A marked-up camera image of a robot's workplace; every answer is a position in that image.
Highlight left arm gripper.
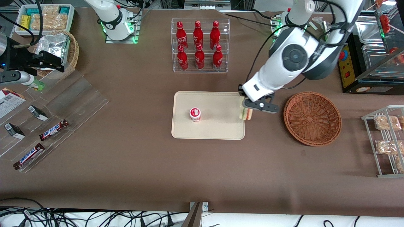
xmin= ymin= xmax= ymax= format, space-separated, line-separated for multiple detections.
xmin=238 ymin=72 xmax=276 ymax=102

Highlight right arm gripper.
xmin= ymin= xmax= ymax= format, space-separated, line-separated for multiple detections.
xmin=5 ymin=47 xmax=65 ymax=73

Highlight triangular sandwich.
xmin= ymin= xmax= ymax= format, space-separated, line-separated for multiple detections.
xmin=239 ymin=96 xmax=253 ymax=121

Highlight pale wicker basket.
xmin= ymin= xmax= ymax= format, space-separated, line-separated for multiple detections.
xmin=33 ymin=30 xmax=79 ymax=78

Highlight beige plastic tray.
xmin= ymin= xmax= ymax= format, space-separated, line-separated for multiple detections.
xmin=171 ymin=91 xmax=245 ymax=140

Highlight brown wicker basket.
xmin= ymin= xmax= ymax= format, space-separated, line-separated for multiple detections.
xmin=283 ymin=91 xmax=342 ymax=147

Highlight steel warmer tray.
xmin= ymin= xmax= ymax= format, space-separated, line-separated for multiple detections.
xmin=361 ymin=44 xmax=388 ymax=65
xmin=355 ymin=15 xmax=384 ymax=44

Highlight silver foil bag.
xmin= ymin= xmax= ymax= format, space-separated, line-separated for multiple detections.
xmin=35 ymin=33 xmax=70 ymax=70

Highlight red cola bottle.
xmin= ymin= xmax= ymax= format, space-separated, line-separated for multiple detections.
xmin=176 ymin=21 xmax=188 ymax=51
xmin=195 ymin=44 xmax=205 ymax=70
xmin=193 ymin=21 xmax=204 ymax=48
xmin=177 ymin=45 xmax=189 ymax=71
xmin=212 ymin=45 xmax=223 ymax=70
xmin=210 ymin=21 xmax=220 ymax=50

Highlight clear bag of crackers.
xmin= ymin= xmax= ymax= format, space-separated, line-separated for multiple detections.
xmin=32 ymin=14 xmax=46 ymax=31
xmin=47 ymin=13 xmax=68 ymax=31

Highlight clear acrylic bottle rack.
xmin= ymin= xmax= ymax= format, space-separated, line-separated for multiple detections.
xmin=171 ymin=18 xmax=230 ymax=73

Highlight white plastic snack bin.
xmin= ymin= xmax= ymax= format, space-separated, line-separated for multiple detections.
xmin=15 ymin=4 xmax=75 ymax=36

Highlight clear acrylic display stand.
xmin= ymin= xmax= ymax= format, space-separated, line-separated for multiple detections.
xmin=0 ymin=69 xmax=109 ymax=173

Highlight small black white box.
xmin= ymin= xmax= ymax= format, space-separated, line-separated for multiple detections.
xmin=28 ymin=105 xmax=49 ymax=121
xmin=4 ymin=123 xmax=26 ymax=139

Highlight red white printed box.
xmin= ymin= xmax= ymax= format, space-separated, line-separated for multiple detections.
xmin=0 ymin=88 xmax=27 ymax=119

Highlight brown snickers bar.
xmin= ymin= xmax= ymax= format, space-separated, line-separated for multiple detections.
xmin=39 ymin=119 xmax=69 ymax=141
xmin=13 ymin=143 xmax=45 ymax=171

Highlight black food warmer case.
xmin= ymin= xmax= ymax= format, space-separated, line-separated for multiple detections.
xmin=328 ymin=0 xmax=404 ymax=94

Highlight red skewered food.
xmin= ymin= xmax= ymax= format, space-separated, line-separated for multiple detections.
xmin=380 ymin=14 xmax=392 ymax=34

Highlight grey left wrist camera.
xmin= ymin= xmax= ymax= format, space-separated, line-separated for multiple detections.
xmin=244 ymin=98 xmax=280 ymax=114

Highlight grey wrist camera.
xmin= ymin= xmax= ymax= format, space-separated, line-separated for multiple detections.
xmin=0 ymin=71 xmax=35 ymax=86
xmin=244 ymin=98 xmax=280 ymax=114

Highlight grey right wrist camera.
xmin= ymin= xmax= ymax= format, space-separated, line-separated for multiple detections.
xmin=0 ymin=71 xmax=35 ymax=86

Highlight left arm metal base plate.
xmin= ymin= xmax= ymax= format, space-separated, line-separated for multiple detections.
xmin=271 ymin=14 xmax=284 ymax=38

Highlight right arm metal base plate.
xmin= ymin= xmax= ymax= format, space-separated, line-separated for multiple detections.
xmin=105 ymin=9 xmax=140 ymax=44

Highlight grey metal wire rack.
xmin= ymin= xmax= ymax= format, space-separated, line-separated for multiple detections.
xmin=361 ymin=105 xmax=404 ymax=178

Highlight metal table bracket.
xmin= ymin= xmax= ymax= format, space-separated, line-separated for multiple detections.
xmin=181 ymin=201 xmax=209 ymax=227

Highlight tangled black cables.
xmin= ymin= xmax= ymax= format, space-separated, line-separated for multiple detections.
xmin=0 ymin=198 xmax=190 ymax=227

